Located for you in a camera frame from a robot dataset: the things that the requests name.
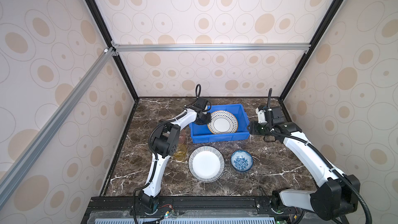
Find black striped white plate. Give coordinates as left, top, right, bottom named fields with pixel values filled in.
left=189, top=146, right=225, bottom=183

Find blue floral small bowl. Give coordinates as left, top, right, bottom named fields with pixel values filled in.
left=230, top=150, right=254, bottom=173

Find horizontal aluminium frame bar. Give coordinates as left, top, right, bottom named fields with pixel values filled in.
left=105, top=43, right=311, bottom=54

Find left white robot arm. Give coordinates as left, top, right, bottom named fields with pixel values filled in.
left=133, top=84, right=211, bottom=214

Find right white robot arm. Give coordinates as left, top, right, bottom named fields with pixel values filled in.
left=247, top=99, right=373, bottom=224

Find yellow rimmed polka dot plate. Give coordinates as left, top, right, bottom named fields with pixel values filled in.
left=207, top=111, right=238, bottom=134

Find pink transparent cup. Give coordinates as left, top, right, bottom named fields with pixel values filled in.
left=178, top=130, right=187, bottom=145

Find yellow transparent cup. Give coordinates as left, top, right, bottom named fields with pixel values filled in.
left=174, top=144, right=187, bottom=162

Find left slanted aluminium bar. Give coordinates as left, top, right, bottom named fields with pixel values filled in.
left=1, top=47, right=116, bottom=208

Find blue plastic bin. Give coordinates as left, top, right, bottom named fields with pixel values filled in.
left=189, top=104, right=250, bottom=144

